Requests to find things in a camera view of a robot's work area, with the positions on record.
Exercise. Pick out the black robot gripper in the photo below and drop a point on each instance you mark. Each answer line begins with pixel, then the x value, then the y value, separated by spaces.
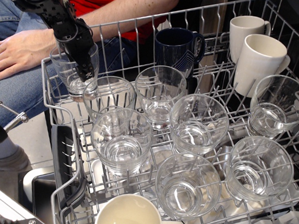
pixel 77 40

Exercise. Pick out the clear glass cup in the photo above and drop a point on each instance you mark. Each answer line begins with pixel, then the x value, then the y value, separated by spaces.
pixel 258 169
pixel 198 123
pixel 122 138
pixel 187 186
pixel 274 106
pixel 158 88
pixel 68 71

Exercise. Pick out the person's bare forearm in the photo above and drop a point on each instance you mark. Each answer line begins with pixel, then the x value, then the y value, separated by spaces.
pixel 116 16

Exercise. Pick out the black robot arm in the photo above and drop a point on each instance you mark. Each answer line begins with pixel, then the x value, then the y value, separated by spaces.
pixel 51 12

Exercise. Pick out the clear glass cup second row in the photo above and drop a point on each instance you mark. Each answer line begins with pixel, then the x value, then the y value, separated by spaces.
pixel 107 93

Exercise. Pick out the person's bare hand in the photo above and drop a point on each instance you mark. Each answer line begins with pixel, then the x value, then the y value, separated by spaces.
pixel 25 50

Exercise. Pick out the dark blue ceramic mug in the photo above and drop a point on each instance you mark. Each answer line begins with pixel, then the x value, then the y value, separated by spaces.
pixel 179 48

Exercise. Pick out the grey shoe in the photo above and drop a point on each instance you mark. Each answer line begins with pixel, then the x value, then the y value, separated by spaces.
pixel 16 162

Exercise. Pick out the cream mug bottom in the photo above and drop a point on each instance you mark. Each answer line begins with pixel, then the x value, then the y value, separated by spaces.
pixel 130 209

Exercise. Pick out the white mug rear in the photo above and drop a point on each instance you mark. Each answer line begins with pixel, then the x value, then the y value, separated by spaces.
pixel 240 28

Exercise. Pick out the white mug front tilted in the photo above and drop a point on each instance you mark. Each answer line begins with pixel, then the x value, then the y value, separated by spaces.
pixel 261 56

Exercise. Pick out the dark grey rack handle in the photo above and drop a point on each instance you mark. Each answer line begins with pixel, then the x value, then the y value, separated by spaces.
pixel 62 149

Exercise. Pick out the grey wire dishwasher rack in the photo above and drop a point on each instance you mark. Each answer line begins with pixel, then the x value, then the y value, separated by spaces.
pixel 213 76

